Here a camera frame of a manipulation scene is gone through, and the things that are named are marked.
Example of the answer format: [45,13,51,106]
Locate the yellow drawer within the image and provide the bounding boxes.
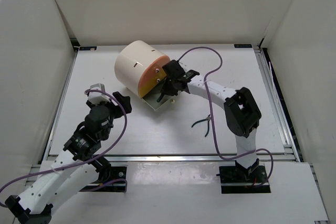
[138,71,166,98]

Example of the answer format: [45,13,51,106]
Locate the pink top drawer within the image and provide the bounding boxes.
[141,55,170,83]

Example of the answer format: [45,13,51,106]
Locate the cream round drawer cabinet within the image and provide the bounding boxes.
[114,40,167,97]

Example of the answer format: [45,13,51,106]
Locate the green handled side cutters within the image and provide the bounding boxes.
[192,114,212,137]

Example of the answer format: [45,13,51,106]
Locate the green handled pliers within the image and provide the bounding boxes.
[156,93,164,102]

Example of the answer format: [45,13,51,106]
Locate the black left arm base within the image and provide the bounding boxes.
[81,164,128,193]

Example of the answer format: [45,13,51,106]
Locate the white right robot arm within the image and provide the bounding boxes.
[161,60,261,182]

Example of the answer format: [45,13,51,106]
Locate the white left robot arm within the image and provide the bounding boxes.
[4,89,132,223]

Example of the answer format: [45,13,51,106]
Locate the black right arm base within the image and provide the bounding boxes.
[216,165,271,194]

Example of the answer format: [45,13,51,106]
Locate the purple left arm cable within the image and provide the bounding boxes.
[0,90,129,208]

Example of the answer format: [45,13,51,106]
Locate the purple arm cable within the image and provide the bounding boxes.
[0,90,129,208]
[177,47,275,188]

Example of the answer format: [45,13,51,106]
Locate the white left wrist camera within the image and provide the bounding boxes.
[85,83,110,107]

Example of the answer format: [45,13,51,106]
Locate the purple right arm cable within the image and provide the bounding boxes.
[177,47,275,188]

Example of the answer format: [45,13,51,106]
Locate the aluminium frame rail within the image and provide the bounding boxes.
[39,152,302,163]

